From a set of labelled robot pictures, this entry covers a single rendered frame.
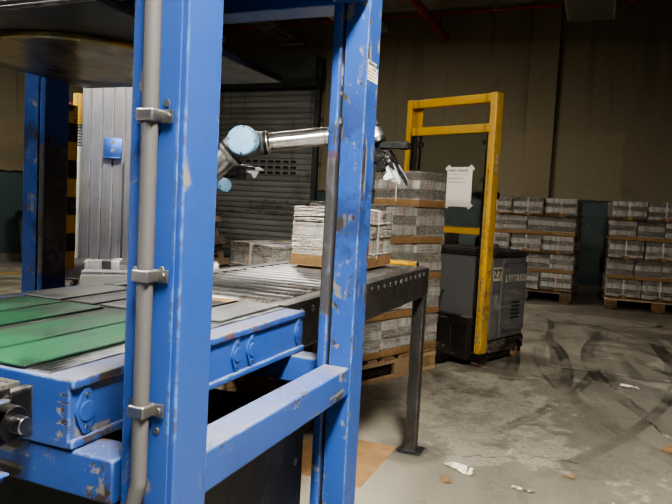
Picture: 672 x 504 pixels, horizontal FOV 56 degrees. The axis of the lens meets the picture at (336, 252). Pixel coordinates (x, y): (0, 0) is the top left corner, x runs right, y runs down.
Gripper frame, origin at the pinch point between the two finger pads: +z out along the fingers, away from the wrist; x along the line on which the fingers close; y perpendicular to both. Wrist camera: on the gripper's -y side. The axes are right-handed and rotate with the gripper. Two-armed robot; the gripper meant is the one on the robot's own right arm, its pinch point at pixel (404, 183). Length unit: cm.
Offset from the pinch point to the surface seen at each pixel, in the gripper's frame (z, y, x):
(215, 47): 4, -24, 169
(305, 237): 2.7, 39.7, 17.9
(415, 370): 69, 38, -22
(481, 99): -59, -29, -198
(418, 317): 49, 26, -23
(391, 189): -29, 45, -158
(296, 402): 49, 3, 140
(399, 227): -1, 45, -132
